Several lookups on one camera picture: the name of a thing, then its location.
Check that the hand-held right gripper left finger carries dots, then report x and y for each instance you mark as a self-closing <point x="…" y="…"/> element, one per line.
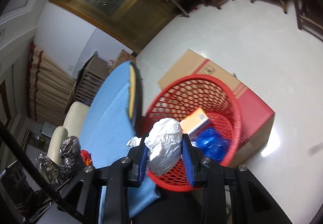
<point x="142" y="161"/>

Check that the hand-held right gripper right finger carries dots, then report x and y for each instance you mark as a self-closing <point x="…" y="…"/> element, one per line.
<point x="188" y="161"/>

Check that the white paper ball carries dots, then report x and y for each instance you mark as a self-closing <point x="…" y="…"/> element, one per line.
<point x="164" y="148"/>

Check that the blue plastic bag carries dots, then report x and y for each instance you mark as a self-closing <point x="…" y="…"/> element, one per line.
<point x="212" y="143"/>

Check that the red mesh basket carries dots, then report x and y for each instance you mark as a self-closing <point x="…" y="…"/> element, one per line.
<point x="171" y="186"/>

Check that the orange medicine box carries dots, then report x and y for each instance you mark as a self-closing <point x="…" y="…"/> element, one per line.
<point x="194" y="121"/>

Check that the red plastic bag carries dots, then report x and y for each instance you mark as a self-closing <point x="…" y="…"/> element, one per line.
<point x="85" y="155"/>

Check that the black plastic bag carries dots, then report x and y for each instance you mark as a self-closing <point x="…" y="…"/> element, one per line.
<point x="69" y="148"/>

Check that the round table with blue cloth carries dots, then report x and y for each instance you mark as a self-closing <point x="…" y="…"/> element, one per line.
<point x="108" y="113"/>

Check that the round wooden table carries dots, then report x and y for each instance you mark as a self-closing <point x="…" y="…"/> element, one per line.
<point x="136" y="95"/>

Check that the large brown and red carton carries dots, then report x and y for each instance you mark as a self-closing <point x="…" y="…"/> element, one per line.
<point x="254" y="118"/>

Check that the beige leather sofa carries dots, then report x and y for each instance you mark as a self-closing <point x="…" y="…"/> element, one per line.
<point x="75" y="115"/>

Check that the wooden crib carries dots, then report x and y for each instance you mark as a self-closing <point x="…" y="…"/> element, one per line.
<point x="88" y="80"/>

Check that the beige curtain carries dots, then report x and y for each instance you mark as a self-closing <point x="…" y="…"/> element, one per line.
<point x="48" y="87"/>

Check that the small cardboard box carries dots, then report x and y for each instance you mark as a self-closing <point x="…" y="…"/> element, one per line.
<point x="122" y="58"/>

